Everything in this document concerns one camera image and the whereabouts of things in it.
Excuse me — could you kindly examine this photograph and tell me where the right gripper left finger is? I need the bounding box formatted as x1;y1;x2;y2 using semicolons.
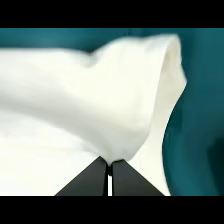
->
54;156;109;197

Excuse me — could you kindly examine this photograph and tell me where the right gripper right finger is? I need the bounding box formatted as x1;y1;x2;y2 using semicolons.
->
112;159;165;197

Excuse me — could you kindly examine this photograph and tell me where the white garment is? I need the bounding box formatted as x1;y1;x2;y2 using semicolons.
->
0;33;188;197

